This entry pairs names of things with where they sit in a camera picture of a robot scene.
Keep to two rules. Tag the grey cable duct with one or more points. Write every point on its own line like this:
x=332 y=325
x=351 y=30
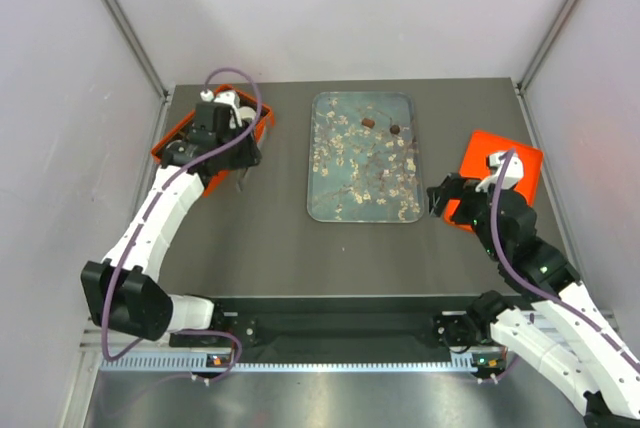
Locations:
x=201 y=362

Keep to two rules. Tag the floral blue tray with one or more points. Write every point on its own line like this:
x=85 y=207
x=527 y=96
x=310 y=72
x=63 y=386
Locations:
x=362 y=175

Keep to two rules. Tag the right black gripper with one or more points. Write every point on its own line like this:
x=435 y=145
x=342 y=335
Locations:
x=455 y=187

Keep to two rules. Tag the metal tongs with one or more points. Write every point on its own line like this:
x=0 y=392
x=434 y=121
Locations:
x=241 y=179

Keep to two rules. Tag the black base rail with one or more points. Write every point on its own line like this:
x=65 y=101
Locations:
x=348 y=328

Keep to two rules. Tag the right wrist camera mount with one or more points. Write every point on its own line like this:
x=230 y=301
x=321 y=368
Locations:
x=511 y=172

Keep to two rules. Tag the orange chocolate box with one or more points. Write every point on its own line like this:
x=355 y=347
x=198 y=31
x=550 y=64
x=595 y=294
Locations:
x=215 y=183

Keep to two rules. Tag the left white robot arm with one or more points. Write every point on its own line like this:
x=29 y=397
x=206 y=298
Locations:
x=121 y=289

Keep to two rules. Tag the orange box lid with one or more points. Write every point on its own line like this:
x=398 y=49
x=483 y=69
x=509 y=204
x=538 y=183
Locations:
x=483 y=143

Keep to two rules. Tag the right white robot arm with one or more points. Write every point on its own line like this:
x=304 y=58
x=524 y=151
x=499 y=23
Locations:
x=591 y=365

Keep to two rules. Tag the white paper cup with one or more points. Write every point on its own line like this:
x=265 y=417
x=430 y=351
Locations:
x=246 y=114

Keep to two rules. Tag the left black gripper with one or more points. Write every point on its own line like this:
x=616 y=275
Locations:
x=250 y=155

